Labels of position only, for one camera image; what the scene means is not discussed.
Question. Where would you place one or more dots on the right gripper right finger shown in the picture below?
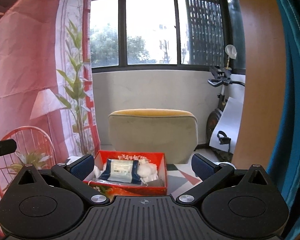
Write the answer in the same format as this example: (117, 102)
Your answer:
(211, 174)

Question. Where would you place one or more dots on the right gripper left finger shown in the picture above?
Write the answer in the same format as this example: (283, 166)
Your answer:
(71, 178)

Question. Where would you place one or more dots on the dark blue wipes pack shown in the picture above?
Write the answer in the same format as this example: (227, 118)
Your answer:
(121, 171)

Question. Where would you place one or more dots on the geometric patterned tablecloth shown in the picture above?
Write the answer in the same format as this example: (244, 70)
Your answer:
(172, 179)

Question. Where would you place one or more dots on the red strawberry cardboard box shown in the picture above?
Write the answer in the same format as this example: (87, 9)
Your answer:
(129, 174)

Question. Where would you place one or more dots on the beige chair with yellow back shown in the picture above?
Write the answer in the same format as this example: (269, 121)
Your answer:
(169, 131)

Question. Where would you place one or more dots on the white fluffy cotton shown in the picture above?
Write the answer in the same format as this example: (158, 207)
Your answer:
(147, 172)

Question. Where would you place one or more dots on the teal curtain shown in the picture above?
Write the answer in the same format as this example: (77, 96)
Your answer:
(284, 165)

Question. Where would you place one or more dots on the red printed backdrop curtain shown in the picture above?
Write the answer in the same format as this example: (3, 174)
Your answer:
(46, 84)

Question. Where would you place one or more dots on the brown wooden panel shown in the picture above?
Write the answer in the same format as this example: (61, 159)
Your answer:
(264, 83)

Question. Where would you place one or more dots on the exercise bike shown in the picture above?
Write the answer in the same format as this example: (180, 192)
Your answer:
(221, 78)

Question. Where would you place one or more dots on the white desk lamp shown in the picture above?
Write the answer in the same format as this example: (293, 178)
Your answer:
(231, 52)

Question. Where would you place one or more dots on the black framed window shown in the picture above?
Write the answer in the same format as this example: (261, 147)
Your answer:
(165, 34)

